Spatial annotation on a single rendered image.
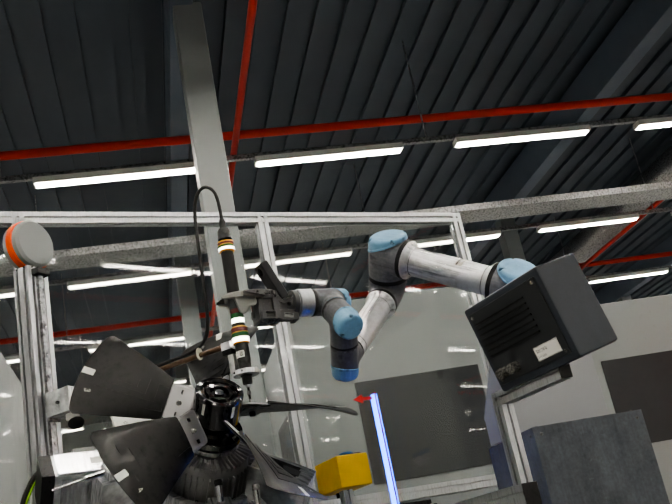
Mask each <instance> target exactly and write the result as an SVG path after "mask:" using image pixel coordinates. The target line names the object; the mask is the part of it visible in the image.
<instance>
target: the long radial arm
mask: <svg viewBox="0 0 672 504"><path fill-rule="evenodd" d="M51 460H52V464H53V468H54V472H55V488H57V487H60V486H63V485H66V484H69V483H71V482H73V481H77V480H80V479H83V478H84V476H86V475H89V474H92V473H95V472H98V471H101V465H102V463H103V461H102V459H101V458H100V456H99V454H98V452H97V451H96V450H95V451H86V452H77V453H68V454H60V455H53V456H51ZM92 481H93V480H92ZM92 481H89V482H86V483H85V481H84V482H81V483H78V484H75V485H70V486H67V487H64V488H61V489H58V490H55V491H54V500H53V504H90V501H91V491H92Z"/></svg>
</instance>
